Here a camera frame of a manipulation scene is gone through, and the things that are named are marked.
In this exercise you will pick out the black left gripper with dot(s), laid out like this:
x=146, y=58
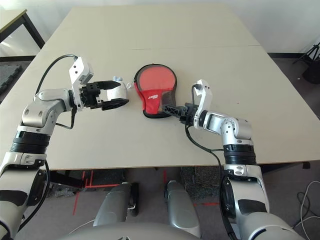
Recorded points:
x=91, y=97

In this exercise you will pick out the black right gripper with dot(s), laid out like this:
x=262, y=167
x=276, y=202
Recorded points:
x=188, y=113

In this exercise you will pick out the black and red paddle case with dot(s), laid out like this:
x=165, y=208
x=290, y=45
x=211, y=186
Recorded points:
x=152, y=97

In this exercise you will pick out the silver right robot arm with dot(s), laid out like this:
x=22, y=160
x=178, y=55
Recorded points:
x=235, y=130

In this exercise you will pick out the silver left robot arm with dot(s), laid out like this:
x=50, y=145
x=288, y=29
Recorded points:
x=42, y=107

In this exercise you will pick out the dark speckled foam floor mat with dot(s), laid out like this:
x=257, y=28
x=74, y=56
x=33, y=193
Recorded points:
x=200, y=182

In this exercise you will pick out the black table base foot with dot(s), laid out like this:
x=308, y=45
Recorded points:
x=282, y=168
x=67, y=178

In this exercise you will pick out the grey robot right leg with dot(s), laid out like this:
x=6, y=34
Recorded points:
x=182, y=210

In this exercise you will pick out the grey robot leg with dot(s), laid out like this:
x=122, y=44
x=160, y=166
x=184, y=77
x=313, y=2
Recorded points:
x=182, y=210
x=112, y=205

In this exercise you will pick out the black foam floor tile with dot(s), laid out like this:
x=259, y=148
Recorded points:
x=7, y=80

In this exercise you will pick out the grey robot left leg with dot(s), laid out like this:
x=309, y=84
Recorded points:
x=112, y=205

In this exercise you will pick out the side table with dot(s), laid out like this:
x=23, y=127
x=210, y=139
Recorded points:
x=10, y=22

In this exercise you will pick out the grey robot torso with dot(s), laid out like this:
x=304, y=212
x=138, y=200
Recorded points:
x=130, y=232

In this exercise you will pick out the black bag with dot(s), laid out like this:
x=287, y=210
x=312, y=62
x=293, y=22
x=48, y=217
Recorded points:
x=312, y=73

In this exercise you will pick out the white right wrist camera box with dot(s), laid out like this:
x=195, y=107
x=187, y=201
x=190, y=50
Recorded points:
x=206, y=97

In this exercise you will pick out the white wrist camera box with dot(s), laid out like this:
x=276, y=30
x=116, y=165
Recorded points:
x=206, y=97
x=76, y=72

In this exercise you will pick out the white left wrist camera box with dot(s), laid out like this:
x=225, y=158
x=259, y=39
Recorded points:
x=76, y=72

